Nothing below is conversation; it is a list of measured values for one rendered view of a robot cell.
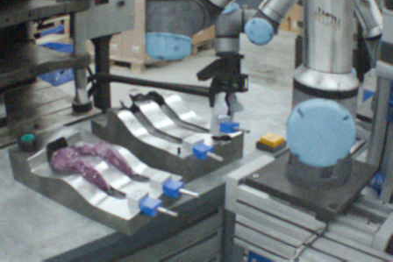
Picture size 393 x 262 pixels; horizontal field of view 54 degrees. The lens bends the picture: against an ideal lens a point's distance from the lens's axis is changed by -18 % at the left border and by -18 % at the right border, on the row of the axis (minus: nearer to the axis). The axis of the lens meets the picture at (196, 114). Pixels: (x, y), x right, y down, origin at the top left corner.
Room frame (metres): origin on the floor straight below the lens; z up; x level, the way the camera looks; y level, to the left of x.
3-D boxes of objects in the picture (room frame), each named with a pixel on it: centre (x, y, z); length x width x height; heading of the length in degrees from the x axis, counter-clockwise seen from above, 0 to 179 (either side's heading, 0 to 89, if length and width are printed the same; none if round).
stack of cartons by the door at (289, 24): (7.93, -1.75, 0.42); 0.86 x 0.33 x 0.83; 49
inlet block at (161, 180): (1.03, 0.05, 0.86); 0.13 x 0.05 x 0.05; 61
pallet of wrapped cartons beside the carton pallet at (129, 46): (5.65, 0.86, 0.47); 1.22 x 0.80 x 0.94; 53
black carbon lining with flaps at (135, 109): (1.40, 0.12, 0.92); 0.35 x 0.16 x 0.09; 44
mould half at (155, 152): (1.42, 0.12, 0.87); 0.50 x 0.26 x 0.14; 44
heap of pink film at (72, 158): (1.12, 0.31, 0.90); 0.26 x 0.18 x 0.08; 61
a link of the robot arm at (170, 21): (0.75, 0.04, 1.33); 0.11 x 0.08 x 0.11; 161
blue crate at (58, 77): (4.89, 1.75, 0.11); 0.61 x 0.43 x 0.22; 55
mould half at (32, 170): (1.11, 0.32, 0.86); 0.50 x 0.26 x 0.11; 61
